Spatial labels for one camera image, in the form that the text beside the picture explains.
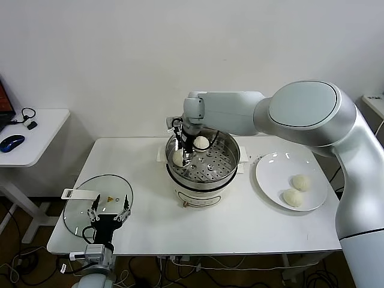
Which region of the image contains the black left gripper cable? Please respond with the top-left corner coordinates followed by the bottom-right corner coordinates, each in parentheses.
top-left (82, 224), bottom-right (98, 245)

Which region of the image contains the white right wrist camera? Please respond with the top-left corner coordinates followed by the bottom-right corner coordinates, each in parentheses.
top-left (166, 116), bottom-right (182, 133)

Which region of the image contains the white side desk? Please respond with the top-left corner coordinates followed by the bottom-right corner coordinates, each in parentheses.
top-left (0, 108), bottom-right (71, 244)

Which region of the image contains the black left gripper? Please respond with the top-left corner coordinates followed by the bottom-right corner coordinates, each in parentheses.
top-left (86, 194), bottom-right (131, 245)

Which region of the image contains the white round plate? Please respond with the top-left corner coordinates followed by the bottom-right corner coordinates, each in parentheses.
top-left (254, 152), bottom-right (328, 212)

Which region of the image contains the glass lid with white handle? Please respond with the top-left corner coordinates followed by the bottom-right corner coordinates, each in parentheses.
top-left (61, 175), bottom-right (134, 238)

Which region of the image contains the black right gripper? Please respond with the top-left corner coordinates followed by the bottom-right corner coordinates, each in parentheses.
top-left (175, 127), bottom-right (195, 167)

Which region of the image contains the white power strip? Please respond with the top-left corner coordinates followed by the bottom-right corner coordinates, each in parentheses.
top-left (157, 254), bottom-right (196, 263)

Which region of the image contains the black power adapter cable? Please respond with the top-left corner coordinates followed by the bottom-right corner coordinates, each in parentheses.
top-left (329, 166), bottom-right (344, 199)

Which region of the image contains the black earphone cable loop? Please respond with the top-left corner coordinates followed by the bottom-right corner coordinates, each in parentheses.
top-left (11, 107), bottom-right (37, 124)

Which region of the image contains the white steamed baozi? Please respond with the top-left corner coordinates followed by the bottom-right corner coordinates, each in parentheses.
top-left (282, 188), bottom-right (304, 209)
top-left (193, 136), bottom-right (210, 152)
top-left (172, 149), bottom-right (185, 167)
top-left (291, 174), bottom-right (311, 192)

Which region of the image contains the black laptop red screen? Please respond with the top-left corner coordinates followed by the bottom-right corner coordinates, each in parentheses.
top-left (0, 74), bottom-right (16, 133)

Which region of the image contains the blue computer mouse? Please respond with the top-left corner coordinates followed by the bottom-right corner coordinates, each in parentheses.
top-left (0, 134), bottom-right (26, 152)

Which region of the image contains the stainless steel steamer basket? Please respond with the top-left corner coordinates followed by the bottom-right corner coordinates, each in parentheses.
top-left (156, 125), bottom-right (250, 184)

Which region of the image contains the white electric cooker pot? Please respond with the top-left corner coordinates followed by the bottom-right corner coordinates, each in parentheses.
top-left (166, 163), bottom-right (245, 208)

